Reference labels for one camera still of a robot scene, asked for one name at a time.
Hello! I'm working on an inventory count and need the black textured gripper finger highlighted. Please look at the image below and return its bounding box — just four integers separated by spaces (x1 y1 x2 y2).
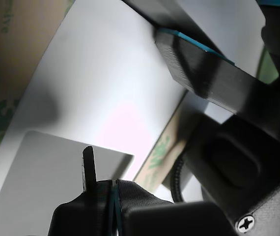
114 179 238 236

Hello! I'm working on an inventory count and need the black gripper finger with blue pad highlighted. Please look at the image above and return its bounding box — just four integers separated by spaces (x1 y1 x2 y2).
154 27 272 115
130 0 256 77

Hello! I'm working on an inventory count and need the gripper finger with thin blade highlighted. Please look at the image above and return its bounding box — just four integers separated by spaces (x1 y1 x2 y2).
48 146 113 236

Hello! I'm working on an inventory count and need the tan printed protective film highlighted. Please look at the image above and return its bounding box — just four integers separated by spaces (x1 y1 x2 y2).
0 0 189 195

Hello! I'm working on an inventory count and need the green rounded object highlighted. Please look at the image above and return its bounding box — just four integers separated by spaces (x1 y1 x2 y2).
257 48 280 86

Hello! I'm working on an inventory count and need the white plate with grey window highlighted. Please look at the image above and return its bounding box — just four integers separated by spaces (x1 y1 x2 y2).
0 0 265 236

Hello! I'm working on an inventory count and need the black braided cable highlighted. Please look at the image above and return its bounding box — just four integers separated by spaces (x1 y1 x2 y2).
169 157 189 203

